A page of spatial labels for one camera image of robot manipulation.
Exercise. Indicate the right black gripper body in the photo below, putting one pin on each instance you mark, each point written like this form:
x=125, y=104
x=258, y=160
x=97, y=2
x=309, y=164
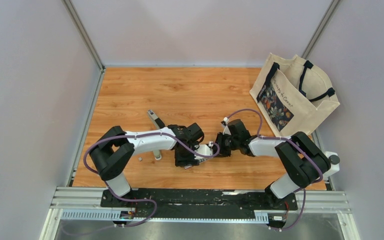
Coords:
x=227, y=144

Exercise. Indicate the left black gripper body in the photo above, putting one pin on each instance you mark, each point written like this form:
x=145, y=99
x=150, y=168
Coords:
x=182, y=158

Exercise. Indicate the red white staple box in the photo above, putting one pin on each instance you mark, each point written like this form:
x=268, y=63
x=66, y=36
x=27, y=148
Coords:
x=190, y=166

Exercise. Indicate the grey-green stapler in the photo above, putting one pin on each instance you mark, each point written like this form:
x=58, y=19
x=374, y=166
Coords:
x=157, y=155

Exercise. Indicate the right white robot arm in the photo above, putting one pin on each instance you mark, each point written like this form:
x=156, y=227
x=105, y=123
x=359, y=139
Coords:
x=302, y=160

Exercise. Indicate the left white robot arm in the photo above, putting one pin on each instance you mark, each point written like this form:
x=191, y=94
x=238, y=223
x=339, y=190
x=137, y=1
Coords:
x=113, y=151

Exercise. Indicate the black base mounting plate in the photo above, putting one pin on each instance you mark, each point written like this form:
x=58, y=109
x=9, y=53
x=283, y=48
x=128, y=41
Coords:
x=201, y=205

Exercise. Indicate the cream floral tote bag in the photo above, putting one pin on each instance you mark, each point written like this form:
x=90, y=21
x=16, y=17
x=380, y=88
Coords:
x=293, y=95

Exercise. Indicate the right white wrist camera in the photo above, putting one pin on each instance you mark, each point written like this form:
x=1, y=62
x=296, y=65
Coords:
x=224, y=123

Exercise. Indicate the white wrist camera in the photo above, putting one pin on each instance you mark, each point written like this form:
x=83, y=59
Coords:
x=205, y=150
x=224, y=123

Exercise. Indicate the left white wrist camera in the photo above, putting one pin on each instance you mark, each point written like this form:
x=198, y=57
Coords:
x=205, y=150

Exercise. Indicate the aluminium frame rail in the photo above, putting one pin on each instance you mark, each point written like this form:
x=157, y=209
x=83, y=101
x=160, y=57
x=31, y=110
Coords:
x=83, y=203

